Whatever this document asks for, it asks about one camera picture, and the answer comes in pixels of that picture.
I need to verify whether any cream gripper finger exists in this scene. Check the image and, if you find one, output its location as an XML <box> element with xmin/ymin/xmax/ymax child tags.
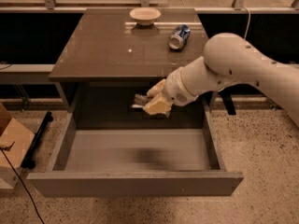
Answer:
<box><xmin>143</xmin><ymin>93</ymin><xmax>173</xmax><ymax>115</ymax></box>
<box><xmin>147</xmin><ymin>79</ymin><xmax>165</xmax><ymax>97</ymax></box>

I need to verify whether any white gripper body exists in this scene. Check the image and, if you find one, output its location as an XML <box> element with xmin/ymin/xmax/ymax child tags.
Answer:
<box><xmin>163</xmin><ymin>67</ymin><xmax>198</xmax><ymax>106</ymax></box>

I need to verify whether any black rxbar chocolate wrapper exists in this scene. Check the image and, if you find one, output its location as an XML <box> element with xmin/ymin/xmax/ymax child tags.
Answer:
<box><xmin>132</xmin><ymin>94</ymin><xmax>170</xmax><ymax>117</ymax></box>

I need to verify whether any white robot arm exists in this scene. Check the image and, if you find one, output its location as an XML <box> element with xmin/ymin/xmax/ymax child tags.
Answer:
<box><xmin>143</xmin><ymin>33</ymin><xmax>299</xmax><ymax>125</ymax></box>

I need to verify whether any grey cabinet with glossy top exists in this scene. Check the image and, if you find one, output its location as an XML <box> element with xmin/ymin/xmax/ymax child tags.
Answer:
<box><xmin>50</xmin><ymin>9</ymin><xmax>208</xmax><ymax>130</ymax></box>

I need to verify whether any open grey drawer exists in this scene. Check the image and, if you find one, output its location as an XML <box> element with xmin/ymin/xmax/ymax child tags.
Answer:
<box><xmin>28</xmin><ymin>87</ymin><xmax>244</xmax><ymax>197</ymax></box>

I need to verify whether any blue soda can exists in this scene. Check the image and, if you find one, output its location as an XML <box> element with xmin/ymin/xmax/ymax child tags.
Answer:
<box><xmin>168</xmin><ymin>24</ymin><xmax>191</xmax><ymax>50</ymax></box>

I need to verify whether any white ceramic bowl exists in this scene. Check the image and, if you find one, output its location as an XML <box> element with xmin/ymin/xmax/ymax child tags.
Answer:
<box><xmin>130</xmin><ymin>7</ymin><xmax>161</xmax><ymax>26</ymax></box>

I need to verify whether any black bar on floor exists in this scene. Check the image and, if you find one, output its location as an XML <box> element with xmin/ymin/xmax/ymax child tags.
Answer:
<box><xmin>21</xmin><ymin>111</ymin><xmax>53</xmax><ymax>169</ymax></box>

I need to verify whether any cardboard box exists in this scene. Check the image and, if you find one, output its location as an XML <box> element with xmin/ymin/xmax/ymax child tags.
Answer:
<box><xmin>0</xmin><ymin>103</ymin><xmax>35</xmax><ymax>189</ymax></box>

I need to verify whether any white cable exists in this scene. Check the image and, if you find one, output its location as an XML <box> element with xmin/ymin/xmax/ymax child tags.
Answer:
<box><xmin>242</xmin><ymin>7</ymin><xmax>252</xmax><ymax>40</ymax></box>

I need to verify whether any white window rail frame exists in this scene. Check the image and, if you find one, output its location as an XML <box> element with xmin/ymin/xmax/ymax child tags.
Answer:
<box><xmin>1</xmin><ymin>0</ymin><xmax>298</xmax><ymax>83</ymax></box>

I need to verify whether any black cable on floor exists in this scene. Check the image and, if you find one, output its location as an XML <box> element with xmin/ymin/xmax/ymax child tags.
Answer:
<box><xmin>0</xmin><ymin>147</ymin><xmax>46</xmax><ymax>224</ymax></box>

